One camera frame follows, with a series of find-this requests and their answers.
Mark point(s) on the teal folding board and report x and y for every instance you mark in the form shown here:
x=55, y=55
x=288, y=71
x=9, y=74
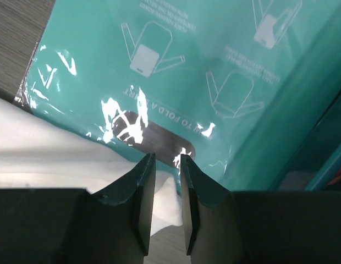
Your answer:
x=238, y=86

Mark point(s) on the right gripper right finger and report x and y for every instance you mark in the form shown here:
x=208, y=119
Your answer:
x=222, y=226

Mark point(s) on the white printed t shirt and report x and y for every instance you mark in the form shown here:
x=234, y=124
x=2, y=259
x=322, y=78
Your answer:
x=37, y=154

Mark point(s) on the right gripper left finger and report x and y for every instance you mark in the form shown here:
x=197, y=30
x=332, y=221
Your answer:
x=65, y=225

